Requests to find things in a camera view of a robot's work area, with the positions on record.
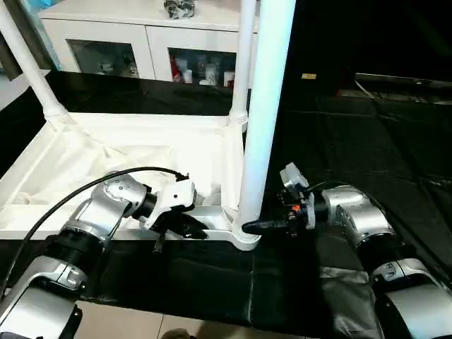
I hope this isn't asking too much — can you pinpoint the red bottle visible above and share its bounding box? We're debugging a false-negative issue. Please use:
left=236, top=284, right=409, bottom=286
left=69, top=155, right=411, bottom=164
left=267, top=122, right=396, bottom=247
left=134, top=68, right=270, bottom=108
left=169, top=58, right=182, bottom=83

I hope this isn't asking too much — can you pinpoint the grey left robot foot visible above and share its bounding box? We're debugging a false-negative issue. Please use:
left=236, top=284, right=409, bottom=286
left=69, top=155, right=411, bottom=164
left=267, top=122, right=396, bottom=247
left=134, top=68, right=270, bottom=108
left=161, top=329, right=193, bottom=339

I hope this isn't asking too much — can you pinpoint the white glass-door cabinet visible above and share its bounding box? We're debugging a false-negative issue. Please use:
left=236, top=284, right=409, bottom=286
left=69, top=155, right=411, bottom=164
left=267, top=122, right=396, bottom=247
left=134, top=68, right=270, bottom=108
left=37, top=0, right=261, bottom=88

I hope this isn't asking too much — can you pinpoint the black work mat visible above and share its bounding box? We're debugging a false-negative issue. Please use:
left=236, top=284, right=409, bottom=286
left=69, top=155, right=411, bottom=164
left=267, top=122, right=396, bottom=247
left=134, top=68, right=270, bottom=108
left=0, top=69, right=452, bottom=338

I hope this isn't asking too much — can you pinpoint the black metal rail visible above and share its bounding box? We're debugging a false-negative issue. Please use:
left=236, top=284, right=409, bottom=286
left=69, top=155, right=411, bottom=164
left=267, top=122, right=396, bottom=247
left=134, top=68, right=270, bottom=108
left=355, top=72, right=452, bottom=88

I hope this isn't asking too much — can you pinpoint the white edge strip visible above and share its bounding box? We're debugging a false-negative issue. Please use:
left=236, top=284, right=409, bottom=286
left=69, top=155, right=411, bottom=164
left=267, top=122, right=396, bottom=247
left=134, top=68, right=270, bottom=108
left=0, top=69, right=52, bottom=111

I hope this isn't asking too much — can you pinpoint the grey object on cabinet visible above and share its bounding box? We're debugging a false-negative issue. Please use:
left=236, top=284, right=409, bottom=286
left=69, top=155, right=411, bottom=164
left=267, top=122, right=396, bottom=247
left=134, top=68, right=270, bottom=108
left=163, top=0, right=197, bottom=19

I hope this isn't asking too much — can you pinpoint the white plastic table top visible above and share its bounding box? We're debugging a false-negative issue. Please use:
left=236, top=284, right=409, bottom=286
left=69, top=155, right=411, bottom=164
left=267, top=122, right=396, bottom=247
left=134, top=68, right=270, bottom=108
left=0, top=109, right=263, bottom=252

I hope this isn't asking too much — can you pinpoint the white plastic table leg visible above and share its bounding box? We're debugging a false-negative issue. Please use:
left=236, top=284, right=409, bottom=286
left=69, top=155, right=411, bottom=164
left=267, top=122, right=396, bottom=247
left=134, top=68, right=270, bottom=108
left=229, top=0, right=258, bottom=133
left=236, top=0, right=297, bottom=237
left=0, top=0, right=71, bottom=128

